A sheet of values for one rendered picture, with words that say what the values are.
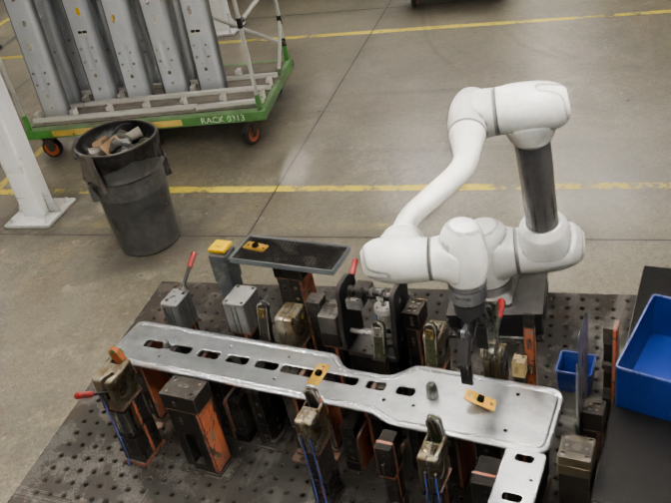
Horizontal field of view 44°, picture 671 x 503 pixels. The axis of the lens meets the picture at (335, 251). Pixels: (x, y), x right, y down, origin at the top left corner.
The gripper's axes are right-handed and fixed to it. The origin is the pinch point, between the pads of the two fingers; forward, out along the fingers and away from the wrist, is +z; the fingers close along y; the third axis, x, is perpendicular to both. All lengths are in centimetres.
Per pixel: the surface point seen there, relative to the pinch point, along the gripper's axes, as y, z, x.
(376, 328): -13.0, 5.9, -32.7
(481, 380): -8.6, 14.8, -1.8
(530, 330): -14.8, 0.2, 10.4
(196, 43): -331, 47, -308
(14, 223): -178, 111, -380
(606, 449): 9.5, 11.9, 33.3
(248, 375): 5, 15, -67
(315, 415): 18.5, 10.5, -38.5
